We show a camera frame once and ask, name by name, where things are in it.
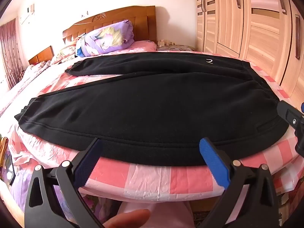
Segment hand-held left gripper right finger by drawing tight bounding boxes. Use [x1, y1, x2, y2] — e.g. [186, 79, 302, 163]
[197, 138, 279, 228]

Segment small wooden headboard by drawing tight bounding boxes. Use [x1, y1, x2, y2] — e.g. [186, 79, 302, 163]
[28, 46, 54, 65]

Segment orange floral pillow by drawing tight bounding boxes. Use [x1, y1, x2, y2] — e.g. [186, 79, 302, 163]
[51, 44, 80, 63]

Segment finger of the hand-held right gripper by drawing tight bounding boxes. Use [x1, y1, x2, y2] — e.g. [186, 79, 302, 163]
[277, 100, 304, 124]

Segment yellow brown object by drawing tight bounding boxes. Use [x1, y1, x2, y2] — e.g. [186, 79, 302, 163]
[0, 135, 9, 168]

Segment small items on bedside table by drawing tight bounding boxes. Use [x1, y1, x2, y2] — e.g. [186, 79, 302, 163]
[158, 39, 177, 47]

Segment white air conditioner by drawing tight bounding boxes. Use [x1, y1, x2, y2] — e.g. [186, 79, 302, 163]
[19, 3, 35, 25]

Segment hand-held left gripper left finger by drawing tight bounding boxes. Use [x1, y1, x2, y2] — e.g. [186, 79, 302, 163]
[24, 138, 105, 228]

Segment person's left hand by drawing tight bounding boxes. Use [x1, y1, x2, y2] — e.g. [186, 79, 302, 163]
[102, 208, 151, 228]

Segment bed with pink checked sheet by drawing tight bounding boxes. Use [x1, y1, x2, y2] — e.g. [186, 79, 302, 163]
[0, 40, 304, 205]

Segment black pants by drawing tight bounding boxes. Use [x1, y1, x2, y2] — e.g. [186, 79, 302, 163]
[14, 51, 290, 167]

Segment light wooden wardrobe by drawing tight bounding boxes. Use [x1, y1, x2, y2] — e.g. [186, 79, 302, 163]
[194, 0, 304, 100]

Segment carved wooden headboard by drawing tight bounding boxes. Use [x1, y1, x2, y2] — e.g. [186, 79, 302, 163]
[62, 5, 158, 50]

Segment pink patterned curtain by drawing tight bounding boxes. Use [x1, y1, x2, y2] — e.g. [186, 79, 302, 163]
[0, 19, 23, 89]

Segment purple floral folded quilt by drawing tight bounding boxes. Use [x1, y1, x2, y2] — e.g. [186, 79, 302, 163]
[75, 20, 135, 57]

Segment bedside table with floral cover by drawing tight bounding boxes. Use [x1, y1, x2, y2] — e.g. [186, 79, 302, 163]
[156, 44, 196, 52]

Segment floral pink blanket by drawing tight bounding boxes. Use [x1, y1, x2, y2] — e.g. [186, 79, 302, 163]
[0, 59, 60, 105]

